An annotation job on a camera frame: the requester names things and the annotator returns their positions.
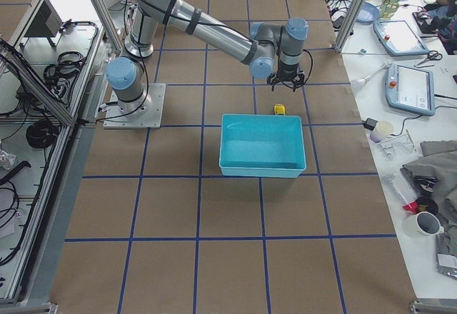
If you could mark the black scissors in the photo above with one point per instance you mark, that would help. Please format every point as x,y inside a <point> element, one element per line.
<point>432,55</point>

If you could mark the teach pendant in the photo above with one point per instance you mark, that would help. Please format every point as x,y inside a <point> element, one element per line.
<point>410,89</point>
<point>398,38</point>

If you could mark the cream purple cup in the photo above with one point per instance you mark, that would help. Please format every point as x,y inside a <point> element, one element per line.
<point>381,131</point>

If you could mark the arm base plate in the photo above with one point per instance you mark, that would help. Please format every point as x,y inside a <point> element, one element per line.
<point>145,112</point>

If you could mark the grey control box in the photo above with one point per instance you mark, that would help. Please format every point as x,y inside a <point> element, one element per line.
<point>45,25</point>

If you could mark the green white mug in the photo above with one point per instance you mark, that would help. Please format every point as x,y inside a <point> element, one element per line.
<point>388,8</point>

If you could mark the light blue plastic bin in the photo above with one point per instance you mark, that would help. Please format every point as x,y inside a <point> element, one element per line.
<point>262,146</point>

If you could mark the lower teach pendant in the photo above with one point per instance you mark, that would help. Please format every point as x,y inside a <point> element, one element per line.
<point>410,89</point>

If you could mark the aluminium frame post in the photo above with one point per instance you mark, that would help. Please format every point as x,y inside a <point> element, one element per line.
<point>348,24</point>

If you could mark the upper teach pendant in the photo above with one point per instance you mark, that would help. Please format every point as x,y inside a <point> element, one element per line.
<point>398,38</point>

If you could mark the grey cloth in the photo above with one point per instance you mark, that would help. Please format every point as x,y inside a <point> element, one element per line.
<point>438,162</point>

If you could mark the white grey mug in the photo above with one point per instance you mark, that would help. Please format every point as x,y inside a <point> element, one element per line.
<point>421,225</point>

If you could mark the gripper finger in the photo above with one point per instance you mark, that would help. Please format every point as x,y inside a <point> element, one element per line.
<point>273,79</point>
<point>295,82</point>

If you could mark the yellow beetle toy car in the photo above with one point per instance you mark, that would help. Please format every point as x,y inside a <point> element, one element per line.
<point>279,109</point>

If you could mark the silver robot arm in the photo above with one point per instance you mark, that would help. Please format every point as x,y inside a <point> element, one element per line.
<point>272,52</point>

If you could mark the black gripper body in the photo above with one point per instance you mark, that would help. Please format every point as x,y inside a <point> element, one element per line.
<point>288,71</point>

